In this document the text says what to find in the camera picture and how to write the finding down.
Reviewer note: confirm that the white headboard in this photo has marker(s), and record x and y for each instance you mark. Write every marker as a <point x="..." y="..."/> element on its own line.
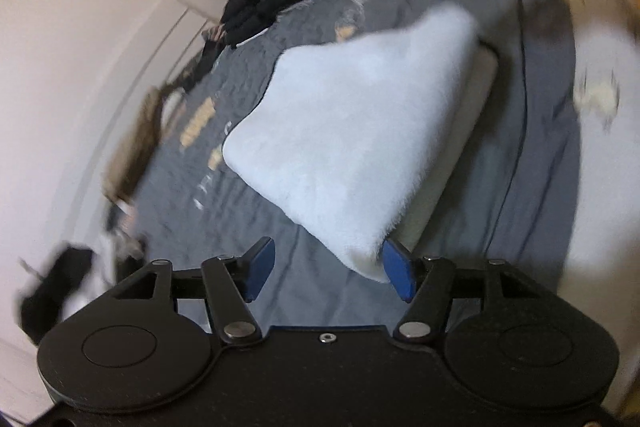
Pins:
<point x="150" y="57"/>

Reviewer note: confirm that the grey quilted bedspread fish print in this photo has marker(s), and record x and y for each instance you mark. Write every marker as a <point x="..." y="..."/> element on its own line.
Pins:
<point x="320" y="17"/>

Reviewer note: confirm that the white fleece throw black trim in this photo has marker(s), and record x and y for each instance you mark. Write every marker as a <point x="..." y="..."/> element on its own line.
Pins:
<point x="350" y="122"/>

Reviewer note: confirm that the black crumpled garment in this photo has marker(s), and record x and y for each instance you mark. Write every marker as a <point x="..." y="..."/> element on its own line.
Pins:
<point x="55" y="287"/>

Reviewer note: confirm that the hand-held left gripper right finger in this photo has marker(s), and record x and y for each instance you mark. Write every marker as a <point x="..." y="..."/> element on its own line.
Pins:
<point x="400" y="269"/>

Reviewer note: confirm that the stack of brown folded clothes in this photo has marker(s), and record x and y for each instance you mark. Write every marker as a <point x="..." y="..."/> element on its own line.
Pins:
<point x="135" y="147"/>

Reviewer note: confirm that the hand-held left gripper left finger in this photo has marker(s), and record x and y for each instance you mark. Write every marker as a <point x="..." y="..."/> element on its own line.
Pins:
<point x="260" y="267"/>

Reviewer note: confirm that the dark crumpled clothes by headboard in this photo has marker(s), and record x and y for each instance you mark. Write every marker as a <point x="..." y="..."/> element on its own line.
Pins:
<point x="200" y="57"/>

